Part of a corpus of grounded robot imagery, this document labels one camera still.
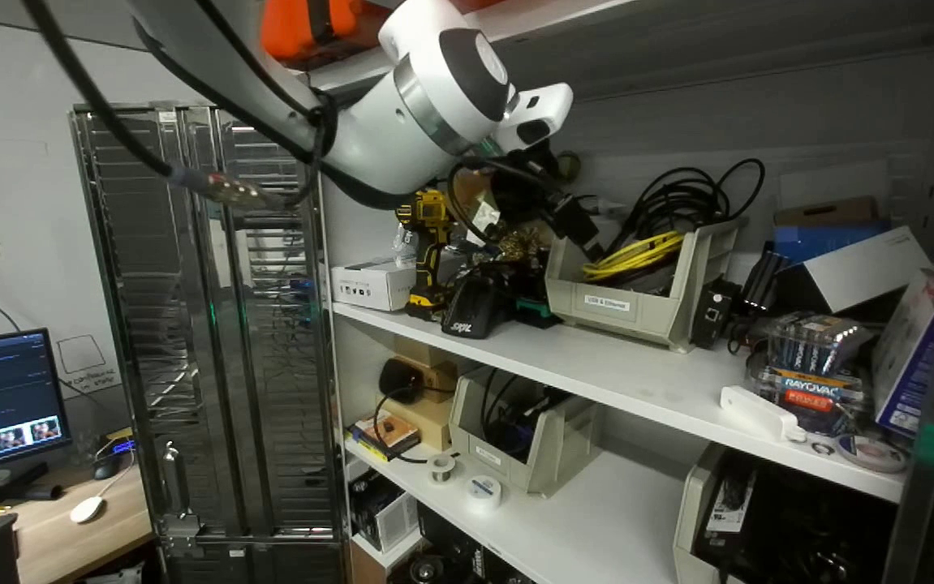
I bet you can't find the orange object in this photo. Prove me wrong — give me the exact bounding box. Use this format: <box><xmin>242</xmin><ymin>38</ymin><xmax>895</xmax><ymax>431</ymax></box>
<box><xmin>260</xmin><ymin>0</ymin><xmax>364</xmax><ymax>62</ymax></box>

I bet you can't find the black battery charger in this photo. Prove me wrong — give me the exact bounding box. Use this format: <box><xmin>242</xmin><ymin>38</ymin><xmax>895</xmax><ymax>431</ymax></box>
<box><xmin>440</xmin><ymin>271</ymin><xmax>518</xmax><ymax>340</ymax></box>

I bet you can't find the white cardboard box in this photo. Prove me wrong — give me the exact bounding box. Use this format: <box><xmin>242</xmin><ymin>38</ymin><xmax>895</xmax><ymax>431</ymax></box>
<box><xmin>330</xmin><ymin>259</ymin><xmax>419</xmax><ymax>313</ymax></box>

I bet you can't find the white shelf unit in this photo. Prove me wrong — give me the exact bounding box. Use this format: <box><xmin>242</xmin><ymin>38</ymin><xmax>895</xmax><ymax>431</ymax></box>
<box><xmin>304</xmin><ymin>0</ymin><xmax>934</xmax><ymax>584</ymax></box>

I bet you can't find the black power adapter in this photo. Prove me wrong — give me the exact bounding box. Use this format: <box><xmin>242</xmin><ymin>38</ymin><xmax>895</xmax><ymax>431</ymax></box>
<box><xmin>689</xmin><ymin>279</ymin><xmax>741</xmax><ymax>350</ymax></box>

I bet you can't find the black round device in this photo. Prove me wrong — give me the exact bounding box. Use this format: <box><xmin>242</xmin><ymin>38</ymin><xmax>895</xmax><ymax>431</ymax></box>
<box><xmin>377</xmin><ymin>357</ymin><xmax>427</xmax><ymax>405</ymax></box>

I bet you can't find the stack of cardboard boxes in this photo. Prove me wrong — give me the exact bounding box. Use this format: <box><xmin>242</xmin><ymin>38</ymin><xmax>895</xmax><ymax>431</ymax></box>
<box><xmin>388</xmin><ymin>336</ymin><xmax>461</xmax><ymax>452</ymax></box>

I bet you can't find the black ribbed device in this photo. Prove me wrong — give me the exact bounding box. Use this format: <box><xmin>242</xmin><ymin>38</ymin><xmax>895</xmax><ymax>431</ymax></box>
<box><xmin>738</xmin><ymin>250</ymin><xmax>787</xmax><ymax>316</ymax></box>

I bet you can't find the flat orange blue box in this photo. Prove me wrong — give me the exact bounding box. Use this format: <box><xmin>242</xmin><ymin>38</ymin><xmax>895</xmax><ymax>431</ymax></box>
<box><xmin>350</xmin><ymin>411</ymin><xmax>422</xmax><ymax>463</ymax></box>

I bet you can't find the brown cardboard box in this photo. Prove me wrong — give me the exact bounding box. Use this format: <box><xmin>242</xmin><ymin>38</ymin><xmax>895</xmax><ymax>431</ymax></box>
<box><xmin>773</xmin><ymin>195</ymin><xmax>880</xmax><ymax>229</ymax></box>

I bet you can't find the white tape roll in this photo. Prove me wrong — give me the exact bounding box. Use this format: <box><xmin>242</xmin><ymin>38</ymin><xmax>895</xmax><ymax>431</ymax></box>
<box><xmin>464</xmin><ymin>474</ymin><xmax>503</xmax><ymax>511</ymax></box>

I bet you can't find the white plastic device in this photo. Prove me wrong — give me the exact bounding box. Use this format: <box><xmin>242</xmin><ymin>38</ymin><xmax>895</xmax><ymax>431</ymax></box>
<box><xmin>718</xmin><ymin>385</ymin><xmax>808</xmax><ymax>444</ymax></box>

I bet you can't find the pack of batteries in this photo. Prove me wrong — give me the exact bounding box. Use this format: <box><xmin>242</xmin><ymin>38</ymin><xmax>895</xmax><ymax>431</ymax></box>
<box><xmin>759</xmin><ymin>311</ymin><xmax>875</xmax><ymax>436</ymax></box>

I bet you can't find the white open carton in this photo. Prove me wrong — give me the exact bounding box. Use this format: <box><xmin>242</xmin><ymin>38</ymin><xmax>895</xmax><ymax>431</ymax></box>
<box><xmin>775</xmin><ymin>225</ymin><xmax>934</xmax><ymax>317</ymax></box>

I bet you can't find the black white box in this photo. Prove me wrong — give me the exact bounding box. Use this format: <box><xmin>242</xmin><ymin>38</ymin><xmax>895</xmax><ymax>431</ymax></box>
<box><xmin>348</xmin><ymin>469</ymin><xmax>421</xmax><ymax>555</ymax></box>

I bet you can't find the beige bin with black gear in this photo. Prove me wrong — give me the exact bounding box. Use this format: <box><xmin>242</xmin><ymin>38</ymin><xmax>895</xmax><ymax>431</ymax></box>
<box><xmin>671</xmin><ymin>442</ymin><xmax>906</xmax><ymax>584</ymax></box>

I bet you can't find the white blue printed box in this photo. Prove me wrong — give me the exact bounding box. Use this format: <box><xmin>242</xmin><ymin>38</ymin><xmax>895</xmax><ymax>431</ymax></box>
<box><xmin>872</xmin><ymin>271</ymin><xmax>934</xmax><ymax>440</ymax></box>

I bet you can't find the flat tape roll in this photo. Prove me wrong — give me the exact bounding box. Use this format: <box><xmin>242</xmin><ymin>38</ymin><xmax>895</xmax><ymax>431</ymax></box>
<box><xmin>835</xmin><ymin>434</ymin><xmax>910</xmax><ymax>475</ymax></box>

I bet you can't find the monitor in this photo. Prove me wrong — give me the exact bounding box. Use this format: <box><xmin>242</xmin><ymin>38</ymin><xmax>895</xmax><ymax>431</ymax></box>
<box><xmin>0</xmin><ymin>328</ymin><xmax>75</xmax><ymax>477</ymax></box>

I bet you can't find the wooden desk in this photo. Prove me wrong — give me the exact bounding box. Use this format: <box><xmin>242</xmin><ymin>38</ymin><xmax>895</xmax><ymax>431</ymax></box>
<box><xmin>0</xmin><ymin>459</ymin><xmax>156</xmax><ymax>584</ymax></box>

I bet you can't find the yellow cordless drill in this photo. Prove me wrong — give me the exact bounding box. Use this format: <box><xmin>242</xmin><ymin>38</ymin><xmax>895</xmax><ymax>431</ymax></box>
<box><xmin>395</xmin><ymin>189</ymin><xmax>456</xmax><ymax>320</ymax></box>

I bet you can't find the yellow cable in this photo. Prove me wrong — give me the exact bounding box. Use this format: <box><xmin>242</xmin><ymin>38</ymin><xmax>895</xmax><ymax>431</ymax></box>
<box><xmin>582</xmin><ymin>230</ymin><xmax>685</xmax><ymax>282</ymax></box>

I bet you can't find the coil of black cable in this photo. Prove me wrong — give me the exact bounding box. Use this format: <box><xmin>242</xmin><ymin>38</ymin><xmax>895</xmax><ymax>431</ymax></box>
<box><xmin>619</xmin><ymin>158</ymin><xmax>766</xmax><ymax>246</ymax></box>

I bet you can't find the beige cable storage bin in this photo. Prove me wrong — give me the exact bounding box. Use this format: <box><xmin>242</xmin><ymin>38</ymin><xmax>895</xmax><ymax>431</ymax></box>
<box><xmin>544</xmin><ymin>217</ymin><xmax>748</xmax><ymax>352</ymax></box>

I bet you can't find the beige bin with black cables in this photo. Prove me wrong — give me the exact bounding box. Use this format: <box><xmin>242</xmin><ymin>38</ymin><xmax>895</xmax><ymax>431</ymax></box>
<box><xmin>448</xmin><ymin>367</ymin><xmax>602</xmax><ymax>498</ymax></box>

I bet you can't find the chrome wire cabinet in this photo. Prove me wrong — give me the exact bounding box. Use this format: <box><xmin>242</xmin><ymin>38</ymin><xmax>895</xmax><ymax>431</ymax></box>
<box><xmin>69</xmin><ymin>101</ymin><xmax>347</xmax><ymax>584</ymax></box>

